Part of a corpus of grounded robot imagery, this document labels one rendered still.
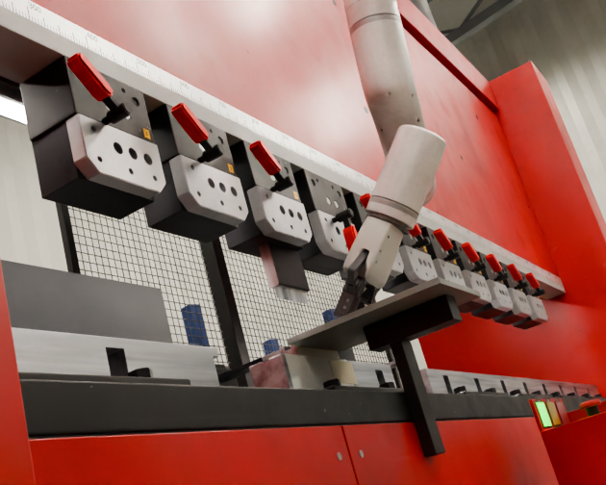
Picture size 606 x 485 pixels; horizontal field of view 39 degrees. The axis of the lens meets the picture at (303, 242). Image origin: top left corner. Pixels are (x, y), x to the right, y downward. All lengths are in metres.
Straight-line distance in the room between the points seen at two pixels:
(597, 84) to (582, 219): 5.98
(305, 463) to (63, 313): 0.87
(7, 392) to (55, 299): 1.21
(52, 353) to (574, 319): 2.76
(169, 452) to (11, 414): 0.28
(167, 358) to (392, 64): 0.65
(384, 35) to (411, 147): 0.20
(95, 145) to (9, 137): 5.95
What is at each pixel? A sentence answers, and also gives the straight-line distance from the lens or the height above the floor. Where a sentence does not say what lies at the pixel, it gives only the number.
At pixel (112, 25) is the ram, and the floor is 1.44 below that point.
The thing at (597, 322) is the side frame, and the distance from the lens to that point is 3.45.
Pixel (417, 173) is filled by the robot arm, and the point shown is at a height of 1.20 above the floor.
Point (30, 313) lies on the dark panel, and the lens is 1.69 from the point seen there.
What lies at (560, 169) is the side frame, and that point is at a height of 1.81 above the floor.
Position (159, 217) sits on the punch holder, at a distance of 1.23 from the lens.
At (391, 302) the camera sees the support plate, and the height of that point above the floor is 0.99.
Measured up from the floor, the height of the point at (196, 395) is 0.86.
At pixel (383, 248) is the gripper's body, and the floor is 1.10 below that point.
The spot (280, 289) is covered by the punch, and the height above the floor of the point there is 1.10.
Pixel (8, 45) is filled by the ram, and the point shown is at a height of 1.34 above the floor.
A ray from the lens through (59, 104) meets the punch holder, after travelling 1.11.
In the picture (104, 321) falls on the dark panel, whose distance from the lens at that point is 1.83.
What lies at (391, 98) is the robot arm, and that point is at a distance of 1.43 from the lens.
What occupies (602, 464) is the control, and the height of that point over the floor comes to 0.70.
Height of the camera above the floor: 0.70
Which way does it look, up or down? 19 degrees up
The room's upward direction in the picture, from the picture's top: 16 degrees counter-clockwise
